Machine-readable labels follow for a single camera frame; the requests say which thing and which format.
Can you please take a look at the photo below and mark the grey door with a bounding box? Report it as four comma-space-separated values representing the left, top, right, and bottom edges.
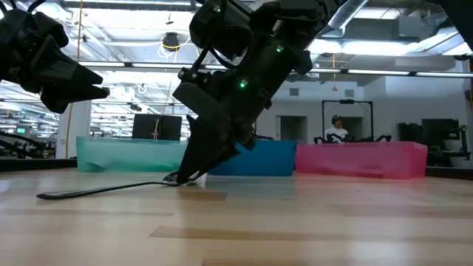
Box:
275, 115, 308, 144

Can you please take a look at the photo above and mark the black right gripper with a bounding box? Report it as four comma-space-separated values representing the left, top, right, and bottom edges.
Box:
172, 21, 314, 185

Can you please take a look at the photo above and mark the black stand frame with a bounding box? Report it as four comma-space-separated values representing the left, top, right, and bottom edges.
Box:
321, 98, 375, 146

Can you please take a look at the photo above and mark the long ceiling light bar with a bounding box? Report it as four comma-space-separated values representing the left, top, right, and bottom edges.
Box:
79, 61, 473, 78

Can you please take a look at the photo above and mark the translucent pink plastic bin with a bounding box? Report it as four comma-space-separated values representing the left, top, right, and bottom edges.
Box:
293, 140, 429, 180

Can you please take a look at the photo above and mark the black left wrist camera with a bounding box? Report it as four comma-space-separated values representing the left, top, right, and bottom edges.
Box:
25, 10, 70, 49

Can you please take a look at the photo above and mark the black ceiling cord reel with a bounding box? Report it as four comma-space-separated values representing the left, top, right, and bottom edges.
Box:
161, 32, 181, 52

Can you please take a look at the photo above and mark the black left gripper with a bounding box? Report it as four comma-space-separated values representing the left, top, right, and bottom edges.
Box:
0, 8, 111, 115

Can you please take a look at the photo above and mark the blue plastic bin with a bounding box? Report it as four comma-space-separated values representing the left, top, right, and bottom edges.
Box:
208, 139, 298, 177

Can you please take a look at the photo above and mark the yellow hanging pendant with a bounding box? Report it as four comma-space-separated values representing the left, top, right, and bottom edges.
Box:
331, 53, 338, 92

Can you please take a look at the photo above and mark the translucent teal plastic bin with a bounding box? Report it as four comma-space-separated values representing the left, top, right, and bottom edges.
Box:
76, 135, 190, 173

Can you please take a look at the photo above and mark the person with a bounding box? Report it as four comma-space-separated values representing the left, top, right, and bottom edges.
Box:
324, 113, 350, 143

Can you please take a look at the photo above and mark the yellow power cable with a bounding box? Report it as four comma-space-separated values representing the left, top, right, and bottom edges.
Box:
65, 0, 84, 158

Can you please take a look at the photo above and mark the black metal spoon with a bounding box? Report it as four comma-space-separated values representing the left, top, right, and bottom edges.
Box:
35, 170, 208, 202

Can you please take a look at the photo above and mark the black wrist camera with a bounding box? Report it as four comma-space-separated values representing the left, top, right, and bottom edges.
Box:
188, 0, 256, 61
25, 10, 70, 49

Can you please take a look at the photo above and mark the smooth silver ventilation duct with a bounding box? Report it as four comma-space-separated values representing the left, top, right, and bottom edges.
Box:
324, 0, 370, 38

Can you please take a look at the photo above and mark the white column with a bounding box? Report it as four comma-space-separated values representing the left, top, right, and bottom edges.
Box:
55, 99, 92, 160

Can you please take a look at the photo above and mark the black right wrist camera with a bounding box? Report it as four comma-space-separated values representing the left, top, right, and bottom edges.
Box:
188, 0, 256, 61

